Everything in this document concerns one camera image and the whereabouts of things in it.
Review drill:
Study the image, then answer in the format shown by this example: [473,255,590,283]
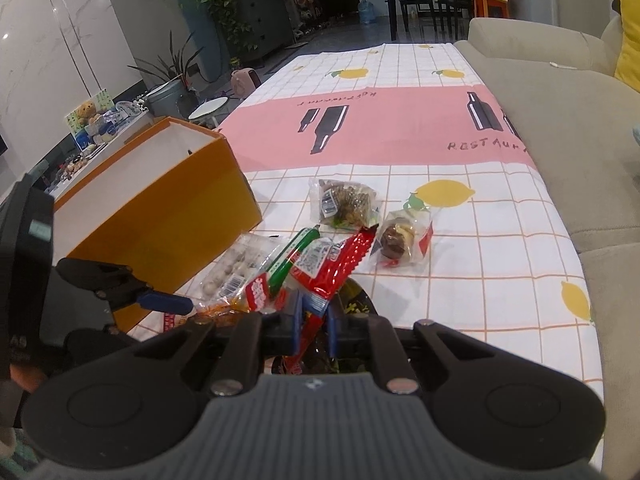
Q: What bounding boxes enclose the dark round snack packet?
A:
[270,278,376,375]

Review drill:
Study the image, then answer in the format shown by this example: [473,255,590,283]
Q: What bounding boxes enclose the red snack packet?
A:
[288,226,378,316]

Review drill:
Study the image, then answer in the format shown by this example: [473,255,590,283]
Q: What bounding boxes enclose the white balls snack bag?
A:
[195,233,283,310]

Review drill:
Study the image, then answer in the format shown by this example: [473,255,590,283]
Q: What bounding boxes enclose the brown nut snack bag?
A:
[309,178,381,231]

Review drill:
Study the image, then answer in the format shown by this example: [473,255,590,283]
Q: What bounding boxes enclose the green sausage stick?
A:
[266,226,320,298]

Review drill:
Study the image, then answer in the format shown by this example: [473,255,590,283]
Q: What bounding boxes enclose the orange cardboard box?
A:
[52,115,264,334]

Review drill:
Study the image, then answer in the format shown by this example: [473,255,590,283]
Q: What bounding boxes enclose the chocolate ball snack bag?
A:
[371,208,434,268]

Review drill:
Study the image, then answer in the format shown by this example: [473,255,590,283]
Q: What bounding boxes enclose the teddy bear toy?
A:
[75,100,101,127]

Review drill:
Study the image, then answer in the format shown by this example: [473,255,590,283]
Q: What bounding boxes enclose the white round stool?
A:
[188,96,229,129]

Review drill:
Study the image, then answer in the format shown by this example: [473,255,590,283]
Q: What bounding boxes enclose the grey plant pot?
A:
[144,76,186,118]

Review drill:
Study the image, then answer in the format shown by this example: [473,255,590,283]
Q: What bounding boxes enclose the checkered pink lemon tablecloth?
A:
[127,41,606,466]

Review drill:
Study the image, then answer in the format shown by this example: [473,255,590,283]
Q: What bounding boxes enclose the pink small heater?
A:
[230,67,262,100]

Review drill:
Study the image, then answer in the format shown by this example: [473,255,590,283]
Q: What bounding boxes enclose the blue water bottle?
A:
[358,0,376,25]

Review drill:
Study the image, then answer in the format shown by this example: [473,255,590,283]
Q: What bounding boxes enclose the dark green cabinet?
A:
[236,0,294,62]

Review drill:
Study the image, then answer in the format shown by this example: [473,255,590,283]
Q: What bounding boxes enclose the dark dining table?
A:
[385,0,474,41]

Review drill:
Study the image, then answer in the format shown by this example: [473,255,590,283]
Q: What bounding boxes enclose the beige sofa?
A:
[457,18,639,479]

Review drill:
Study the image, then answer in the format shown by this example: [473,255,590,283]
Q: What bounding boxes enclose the orange stool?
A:
[473,0,511,18]

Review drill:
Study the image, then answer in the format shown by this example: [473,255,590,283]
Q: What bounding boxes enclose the yellow cushion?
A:
[615,0,640,91]

